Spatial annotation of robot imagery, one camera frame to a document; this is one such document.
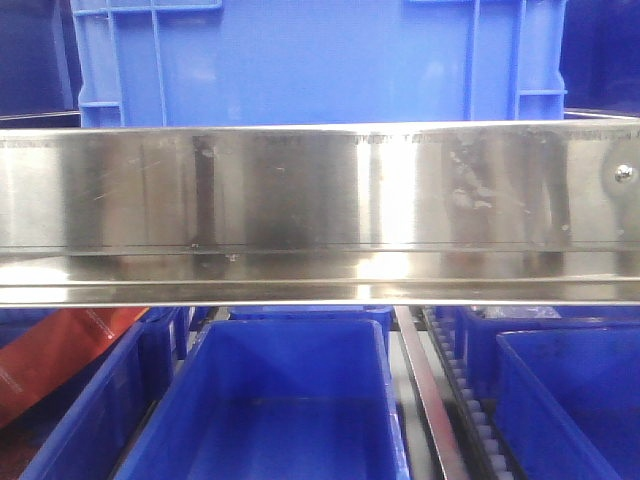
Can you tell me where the red package in bin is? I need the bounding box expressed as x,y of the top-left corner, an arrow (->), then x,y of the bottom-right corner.
1,306 -> 148,427

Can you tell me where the large blue crate on shelf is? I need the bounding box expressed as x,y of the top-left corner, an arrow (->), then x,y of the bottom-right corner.
71,0 -> 566,127

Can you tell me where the stainless steel shelf rail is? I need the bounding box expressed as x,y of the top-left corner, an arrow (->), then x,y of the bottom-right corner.
1,117 -> 639,307

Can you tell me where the blue bin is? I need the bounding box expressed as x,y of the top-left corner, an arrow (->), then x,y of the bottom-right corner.
1,307 -> 188,479
494,328 -> 639,479
116,319 -> 410,479
453,305 -> 639,399

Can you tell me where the blue bin rear right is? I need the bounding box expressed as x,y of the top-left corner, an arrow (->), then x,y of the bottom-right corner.
453,305 -> 639,399

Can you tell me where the steel divider rail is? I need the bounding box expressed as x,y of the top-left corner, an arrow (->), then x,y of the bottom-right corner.
395,306 -> 469,479

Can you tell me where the white roller track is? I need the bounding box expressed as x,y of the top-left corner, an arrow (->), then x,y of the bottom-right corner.
421,306 -> 516,479

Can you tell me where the blue bin lower centre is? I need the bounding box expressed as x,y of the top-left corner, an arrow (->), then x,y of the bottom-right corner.
116,319 -> 410,479

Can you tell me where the blue bin lower right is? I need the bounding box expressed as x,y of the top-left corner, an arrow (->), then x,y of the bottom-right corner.
494,328 -> 639,479

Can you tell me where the blue bin lower left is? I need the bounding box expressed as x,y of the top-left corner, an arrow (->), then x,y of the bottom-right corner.
1,307 -> 188,479

